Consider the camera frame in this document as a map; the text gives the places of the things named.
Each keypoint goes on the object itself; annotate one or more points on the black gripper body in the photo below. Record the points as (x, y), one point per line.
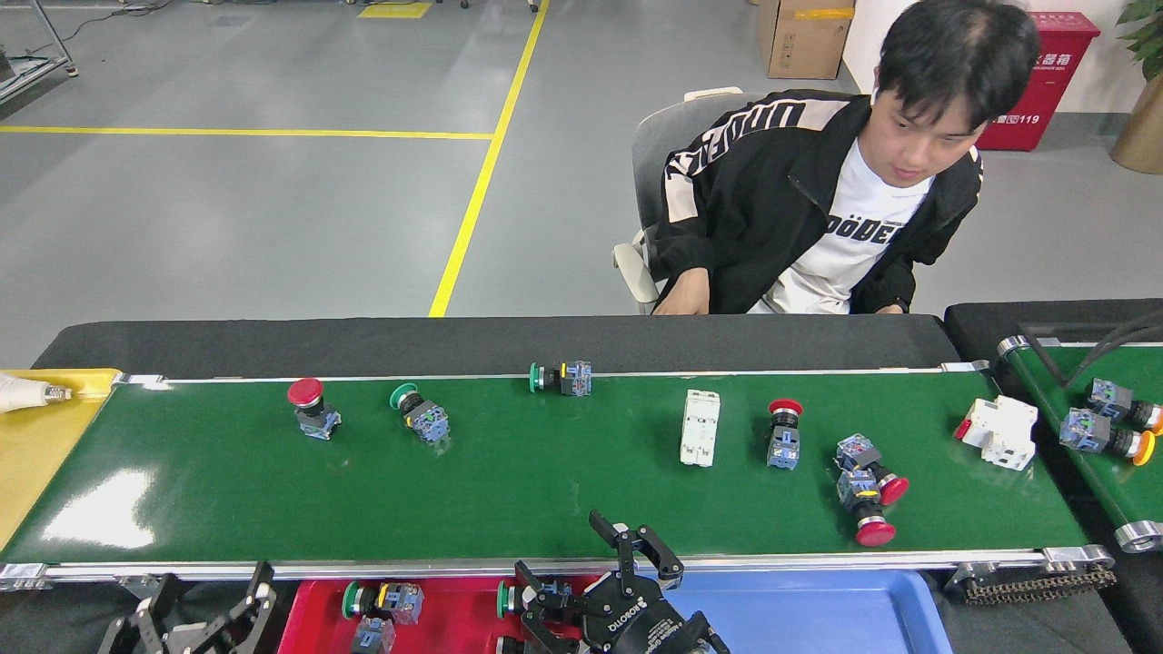
(645, 622)

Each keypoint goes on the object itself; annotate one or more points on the white bulb with metal tip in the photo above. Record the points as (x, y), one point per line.
(20, 393)

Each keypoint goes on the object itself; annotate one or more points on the person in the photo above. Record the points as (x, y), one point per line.
(772, 200)

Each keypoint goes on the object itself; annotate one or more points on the potted plant gold planter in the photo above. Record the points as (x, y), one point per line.
(1140, 136)

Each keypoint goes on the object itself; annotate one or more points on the yellow push button switch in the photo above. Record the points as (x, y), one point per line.
(1113, 400)
(1095, 433)

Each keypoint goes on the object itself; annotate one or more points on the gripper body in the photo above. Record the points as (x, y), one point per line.
(193, 639)

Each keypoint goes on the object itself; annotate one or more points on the metal rack on wheels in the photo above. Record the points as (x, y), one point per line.
(32, 73)

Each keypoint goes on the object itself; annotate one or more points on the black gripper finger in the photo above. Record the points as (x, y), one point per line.
(554, 631)
(636, 549)
(136, 631)
(241, 627)

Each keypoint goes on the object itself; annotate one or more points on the blue plastic tray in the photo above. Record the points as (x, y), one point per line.
(818, 627)

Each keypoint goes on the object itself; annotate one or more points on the green push button switch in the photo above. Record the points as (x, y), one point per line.
(422, 418)
(563, 378)
(511, 599)
(386, 601)

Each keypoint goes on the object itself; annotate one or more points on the person's right hand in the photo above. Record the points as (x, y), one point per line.
(681, 295)

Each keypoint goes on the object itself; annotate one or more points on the red fire extinguisher box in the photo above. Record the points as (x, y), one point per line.
(1054, 100)

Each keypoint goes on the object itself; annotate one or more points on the red plastic tray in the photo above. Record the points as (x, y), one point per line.
(454, 627)

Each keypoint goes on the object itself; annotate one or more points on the brown cardboard box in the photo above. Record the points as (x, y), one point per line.
(804, 41)

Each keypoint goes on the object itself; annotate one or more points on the grey office chair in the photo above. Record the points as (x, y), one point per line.
(663, 145)

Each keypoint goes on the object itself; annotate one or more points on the green feeder conveyor belt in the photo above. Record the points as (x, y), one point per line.
(1108, 490)

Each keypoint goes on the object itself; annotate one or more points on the long green conveyor belt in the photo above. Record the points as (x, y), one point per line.
(545, 472)

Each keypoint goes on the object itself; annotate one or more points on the white circuit breaker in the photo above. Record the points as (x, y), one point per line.
(999, 434)
(700, 427)

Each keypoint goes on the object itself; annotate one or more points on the yellow plastic tray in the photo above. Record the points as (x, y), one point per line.
(41, 463)

